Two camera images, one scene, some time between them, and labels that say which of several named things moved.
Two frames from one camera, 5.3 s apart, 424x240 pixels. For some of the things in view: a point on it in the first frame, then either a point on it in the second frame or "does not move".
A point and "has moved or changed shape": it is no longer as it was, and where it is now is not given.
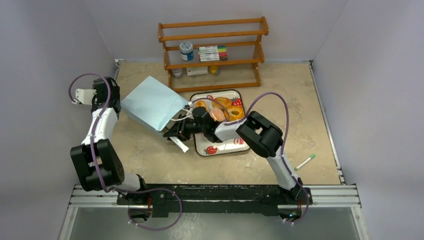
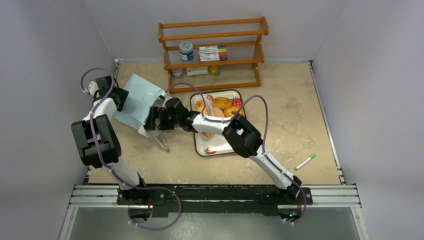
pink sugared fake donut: [217, 114] does not move
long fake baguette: [201, 103] does not move
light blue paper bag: [154, 105] has moved or changed shape
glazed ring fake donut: [236, 112] does not move
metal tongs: [179, 144] -> [159, 135]
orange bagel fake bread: [223, 101] does not move
